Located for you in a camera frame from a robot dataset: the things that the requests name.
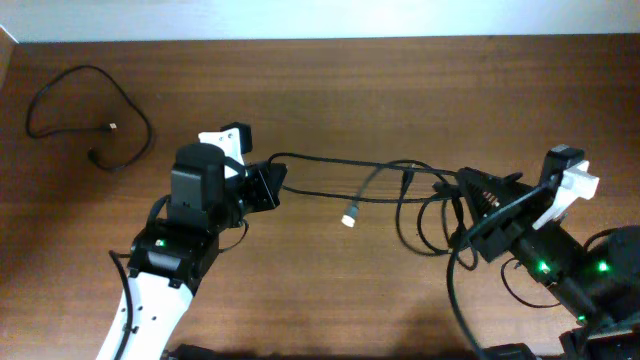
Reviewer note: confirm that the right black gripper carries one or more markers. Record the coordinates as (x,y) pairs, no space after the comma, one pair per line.
(497,239)

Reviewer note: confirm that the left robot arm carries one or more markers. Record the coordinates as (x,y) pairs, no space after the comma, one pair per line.
(212,190)

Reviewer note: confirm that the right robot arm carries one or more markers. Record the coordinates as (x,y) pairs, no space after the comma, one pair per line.
(598,284)

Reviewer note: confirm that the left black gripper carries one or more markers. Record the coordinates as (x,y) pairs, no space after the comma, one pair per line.
(265,190)

